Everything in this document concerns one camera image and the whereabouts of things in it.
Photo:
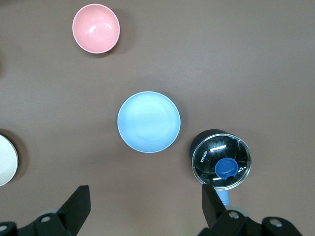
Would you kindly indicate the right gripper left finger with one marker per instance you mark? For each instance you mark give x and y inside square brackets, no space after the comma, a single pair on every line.
[73,214]

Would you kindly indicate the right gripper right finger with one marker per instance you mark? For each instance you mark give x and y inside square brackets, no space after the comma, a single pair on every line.
[214,216]

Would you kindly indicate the blue plate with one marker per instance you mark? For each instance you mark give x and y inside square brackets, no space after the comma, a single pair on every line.
[148,122]

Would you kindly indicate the glass lid blue knob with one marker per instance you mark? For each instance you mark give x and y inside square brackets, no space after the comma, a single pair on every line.
[221,152]

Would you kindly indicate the dark blue saucepan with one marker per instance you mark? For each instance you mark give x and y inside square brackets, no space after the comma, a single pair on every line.
[197,142]

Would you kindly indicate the beige plate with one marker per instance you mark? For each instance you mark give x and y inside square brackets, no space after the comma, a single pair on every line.
[6,159]

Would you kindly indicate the pink bowl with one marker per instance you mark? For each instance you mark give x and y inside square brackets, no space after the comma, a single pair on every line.
[96,28]

